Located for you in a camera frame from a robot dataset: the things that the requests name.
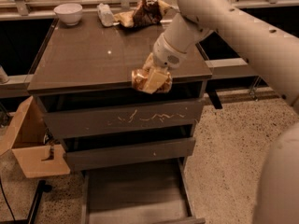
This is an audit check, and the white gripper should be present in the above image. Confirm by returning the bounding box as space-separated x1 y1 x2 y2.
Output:
142 34 187 94

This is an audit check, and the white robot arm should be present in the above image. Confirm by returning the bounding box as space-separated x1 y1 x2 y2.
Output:
144 0 299 224

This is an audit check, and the grey drawer cabinet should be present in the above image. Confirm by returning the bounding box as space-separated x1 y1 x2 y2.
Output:
27 8 214 173

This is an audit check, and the grey top drawer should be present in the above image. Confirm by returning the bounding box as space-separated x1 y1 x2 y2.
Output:
36 98 205 139

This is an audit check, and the grey drawer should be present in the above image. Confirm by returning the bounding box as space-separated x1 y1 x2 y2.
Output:
36 98 205 139
80 159 206 224
64 137 195 172

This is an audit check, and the grey middle drawer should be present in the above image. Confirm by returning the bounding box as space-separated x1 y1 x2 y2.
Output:
64 137 195 172

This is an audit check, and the grey bottom drawer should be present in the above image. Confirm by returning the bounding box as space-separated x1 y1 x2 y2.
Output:
80 159 206 224

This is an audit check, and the brown snack bag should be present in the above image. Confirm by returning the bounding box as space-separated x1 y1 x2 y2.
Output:
114 0 171 28

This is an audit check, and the white bowl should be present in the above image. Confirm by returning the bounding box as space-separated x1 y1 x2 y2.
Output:
53 3 83 26

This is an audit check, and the cardboard box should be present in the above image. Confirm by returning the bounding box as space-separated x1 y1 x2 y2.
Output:
0 97 70 178

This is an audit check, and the black metal stand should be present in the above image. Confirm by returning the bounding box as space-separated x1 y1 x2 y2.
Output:
0 180 52 224

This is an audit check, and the grey horizontal rail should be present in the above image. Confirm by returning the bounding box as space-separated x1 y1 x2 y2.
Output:
206 58 256 79

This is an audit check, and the black cable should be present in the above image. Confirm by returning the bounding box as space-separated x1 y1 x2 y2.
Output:
0 175 17 222

